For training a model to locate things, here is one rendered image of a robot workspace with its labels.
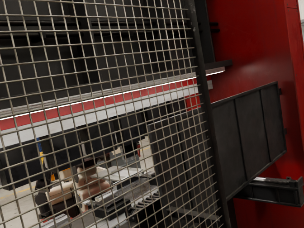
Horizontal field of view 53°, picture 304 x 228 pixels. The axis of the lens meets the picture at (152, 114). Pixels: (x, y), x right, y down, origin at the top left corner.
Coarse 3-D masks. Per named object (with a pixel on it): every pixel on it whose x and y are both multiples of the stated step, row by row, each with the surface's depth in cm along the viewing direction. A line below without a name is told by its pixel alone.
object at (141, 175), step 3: (141, 174) 162; (144, 174) 161; (153, 174) 148; (141, 177) 159; (144, 177) 157; (150, 177) 148; (150, 180) 148; (153, 180) 147; (150, 183) 149; (153, 183) 147; (156, 183) 146
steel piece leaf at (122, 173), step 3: (120, 168) 177; (111, 171) 172; (120, 171) 175; (123, 171) 174; (126, 171) 173; (129, 171) 172; (132, 171) 171; (114, 174) 172; (117, 174) 171; (120, 174) 170; (123, 174) 169; (126, 174) 168
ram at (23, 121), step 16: (208, 80) 216; (112, 96) 153; (128, 96) 161; (144, 96) 169; (160, 96) 179; (176, 96) 189; (48, 112) 128; (64, 112) 133; (80, 112) 139; (96, 112) 145; (112, 112) 152; (0, 128) 114; (64, 128) 133; (0, 144) 114
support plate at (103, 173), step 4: (108, 168) 187; (112, 168) 186; (116, 168) 184; (124, 168) 181; (128, 168) 179; (132, 168) 178; (136, 168) 176; (100, 172) 182; (104, 172) 180; (92, 176) 177; (96, 176) 175; (100, 176) 173; (108, 176) 171; (112, 176) 169; (116, 176) 168; (120, 176) 166; (112, 180) 165; (116, 180) 162
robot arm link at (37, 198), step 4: (36, 180) 166; (36, 184) 165; (40, 192) 158; (44, 192) 158; (36, 196) 157; (40, 196) 157; (44, 196) 158; (36, 200) 156; (40, 200) 157; (44, 200) 157; (40, 204) 157
